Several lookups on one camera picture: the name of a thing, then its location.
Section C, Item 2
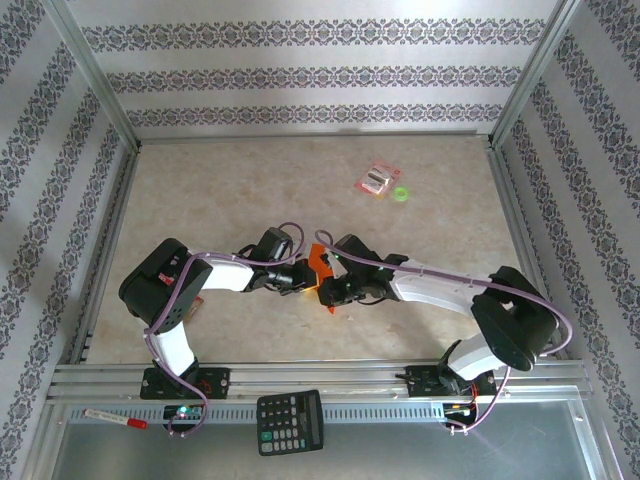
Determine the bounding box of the orange paper sheet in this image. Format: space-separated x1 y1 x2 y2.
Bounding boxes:
302 243 342 317

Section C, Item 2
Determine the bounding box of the grey metal sheet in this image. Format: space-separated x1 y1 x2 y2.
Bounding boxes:
47 399 609 480

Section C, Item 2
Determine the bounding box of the pink battery blister pack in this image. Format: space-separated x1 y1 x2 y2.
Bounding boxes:
353 158 403 201

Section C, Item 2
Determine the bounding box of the black calculator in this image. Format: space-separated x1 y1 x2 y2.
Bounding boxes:
255 388 326 457

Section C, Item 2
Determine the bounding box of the white marker with red cap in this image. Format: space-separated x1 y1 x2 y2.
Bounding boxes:
82 408 149 430

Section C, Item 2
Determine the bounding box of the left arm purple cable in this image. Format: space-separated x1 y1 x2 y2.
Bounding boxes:
143 222 307 439

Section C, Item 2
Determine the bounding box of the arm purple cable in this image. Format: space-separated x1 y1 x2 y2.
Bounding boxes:
143 222 307 439
314 228 575 436

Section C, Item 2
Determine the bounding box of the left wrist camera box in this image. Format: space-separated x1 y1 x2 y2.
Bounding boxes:
253 227 294 265

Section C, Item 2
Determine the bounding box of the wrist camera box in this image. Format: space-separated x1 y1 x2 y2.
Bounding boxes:
329 233 376 274
253 227 294 265

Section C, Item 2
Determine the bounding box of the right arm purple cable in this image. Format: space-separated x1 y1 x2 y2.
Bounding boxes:
314 228 575 436

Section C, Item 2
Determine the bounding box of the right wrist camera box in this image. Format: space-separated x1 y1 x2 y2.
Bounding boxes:
329 233 376 274

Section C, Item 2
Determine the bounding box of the aluminium mounting rail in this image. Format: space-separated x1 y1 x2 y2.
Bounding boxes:
47 362 594 401

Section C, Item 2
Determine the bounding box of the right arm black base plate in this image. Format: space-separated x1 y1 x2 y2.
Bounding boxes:
405 364 499 400

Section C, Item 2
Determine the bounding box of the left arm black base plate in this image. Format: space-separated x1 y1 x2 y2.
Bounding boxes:
139 367 232 401

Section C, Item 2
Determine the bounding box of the grey slotted cable duct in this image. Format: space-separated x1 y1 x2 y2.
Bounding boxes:
67 402 449 426

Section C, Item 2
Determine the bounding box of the aluminium rear rail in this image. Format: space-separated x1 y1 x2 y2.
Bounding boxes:
135 130 494 147

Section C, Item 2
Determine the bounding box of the aluminium side rail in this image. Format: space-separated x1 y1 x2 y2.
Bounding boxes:
67 142 144 365
485 139 571 361

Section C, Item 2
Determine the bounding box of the aluminium frame post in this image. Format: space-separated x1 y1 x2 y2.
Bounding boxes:
40 0 142 151
487 0 584 147

